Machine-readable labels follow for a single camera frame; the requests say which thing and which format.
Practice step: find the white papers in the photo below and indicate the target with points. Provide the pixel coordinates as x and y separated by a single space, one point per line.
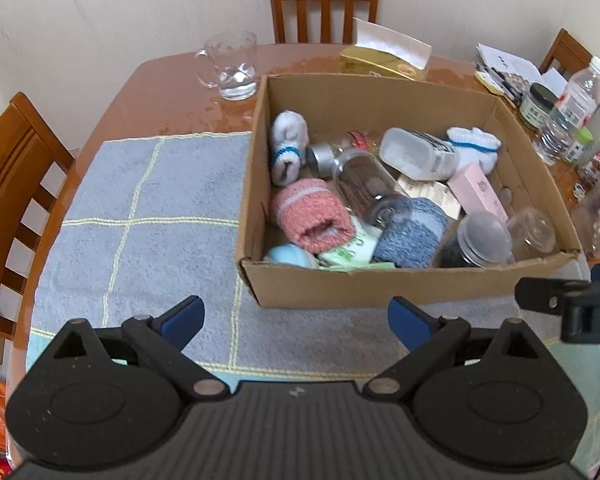
510 60

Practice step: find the light blue toy figure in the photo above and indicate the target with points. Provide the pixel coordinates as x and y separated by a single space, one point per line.
290 256

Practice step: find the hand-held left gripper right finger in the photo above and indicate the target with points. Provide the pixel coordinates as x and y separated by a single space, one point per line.
410 322

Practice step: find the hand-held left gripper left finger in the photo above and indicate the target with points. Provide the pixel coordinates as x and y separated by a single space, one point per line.
182 320

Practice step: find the plastic jar dark label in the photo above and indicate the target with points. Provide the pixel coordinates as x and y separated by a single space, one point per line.
415 155

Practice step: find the capsule bottle silver cap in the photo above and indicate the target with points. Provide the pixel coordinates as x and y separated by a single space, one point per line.
322 157

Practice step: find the clear jar dark contents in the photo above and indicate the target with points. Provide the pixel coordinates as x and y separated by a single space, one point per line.
475 240

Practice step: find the blue grey checked towel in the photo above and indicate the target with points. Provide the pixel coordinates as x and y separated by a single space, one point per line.
145 260

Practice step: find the bunch of pens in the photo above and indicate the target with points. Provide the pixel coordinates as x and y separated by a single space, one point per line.
505 85

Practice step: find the pink fuzzy sock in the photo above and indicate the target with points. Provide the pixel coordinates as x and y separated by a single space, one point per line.
310 215

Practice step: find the glass mug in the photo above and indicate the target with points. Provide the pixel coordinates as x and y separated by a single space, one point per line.
230 67

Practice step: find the tall pink white box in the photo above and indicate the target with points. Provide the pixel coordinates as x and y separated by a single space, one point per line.
430 193

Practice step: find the clear plastic jar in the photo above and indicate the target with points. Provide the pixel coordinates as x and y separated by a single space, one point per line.
532 232

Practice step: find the brown cardboard box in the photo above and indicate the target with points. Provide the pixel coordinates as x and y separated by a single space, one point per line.
380 287

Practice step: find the green white tissue packet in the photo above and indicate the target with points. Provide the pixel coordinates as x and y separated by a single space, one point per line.
362 242

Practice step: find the clear jar brown contents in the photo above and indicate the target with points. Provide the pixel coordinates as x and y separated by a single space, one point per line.
367 185

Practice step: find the small green tissue packet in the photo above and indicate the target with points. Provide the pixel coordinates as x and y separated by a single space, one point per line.
350 266

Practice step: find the clear water bottle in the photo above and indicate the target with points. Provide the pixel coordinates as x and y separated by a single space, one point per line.
570 110

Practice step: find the gold tissue box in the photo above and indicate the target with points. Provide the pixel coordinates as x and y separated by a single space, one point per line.
375 60

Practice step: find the small bottle green lid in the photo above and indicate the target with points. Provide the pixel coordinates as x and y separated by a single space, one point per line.
579 147

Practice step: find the blue knitted sock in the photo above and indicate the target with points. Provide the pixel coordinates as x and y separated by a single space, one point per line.
412 235

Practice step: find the white sock blue stripe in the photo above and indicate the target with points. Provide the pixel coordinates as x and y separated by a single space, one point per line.
475 147
287 145

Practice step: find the dark jar black lid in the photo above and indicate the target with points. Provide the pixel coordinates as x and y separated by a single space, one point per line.
537 107

